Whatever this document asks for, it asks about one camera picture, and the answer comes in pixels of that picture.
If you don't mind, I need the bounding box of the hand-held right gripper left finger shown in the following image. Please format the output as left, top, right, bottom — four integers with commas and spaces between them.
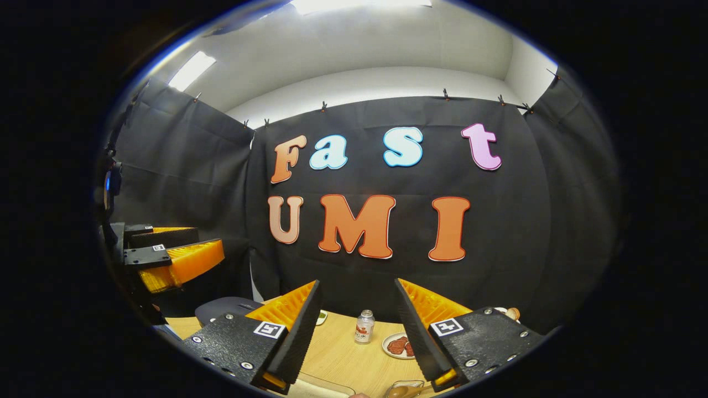
182, 279, 324, 395

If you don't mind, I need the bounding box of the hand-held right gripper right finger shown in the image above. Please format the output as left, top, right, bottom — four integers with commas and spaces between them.
394, 277, 546, 392

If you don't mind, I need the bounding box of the metal wire chopstick holder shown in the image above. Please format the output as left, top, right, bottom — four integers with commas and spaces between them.
385, 379, 426, 398

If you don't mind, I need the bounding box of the wooden spoon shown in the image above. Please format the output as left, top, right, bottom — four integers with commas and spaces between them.
387, 384, 438, 398

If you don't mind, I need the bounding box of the silver black rice cooker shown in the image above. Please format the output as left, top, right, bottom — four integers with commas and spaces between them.
194, 296, 264, 327

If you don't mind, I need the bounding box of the white round plate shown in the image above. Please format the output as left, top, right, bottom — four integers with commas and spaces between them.
381, 331, 416, 360

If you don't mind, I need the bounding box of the clear plastic container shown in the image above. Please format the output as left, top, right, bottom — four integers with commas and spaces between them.
287, 371, 357, 398

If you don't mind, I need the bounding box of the clear plastic drink bottle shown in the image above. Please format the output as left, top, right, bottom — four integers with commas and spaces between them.
354, 309, 376, 345

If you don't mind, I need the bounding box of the black backdrop cloth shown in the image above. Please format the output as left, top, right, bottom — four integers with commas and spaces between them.
100, 69, 621, 333

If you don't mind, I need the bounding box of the ceiling light panel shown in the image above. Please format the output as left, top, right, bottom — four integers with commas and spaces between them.
167, 50, 217, 92

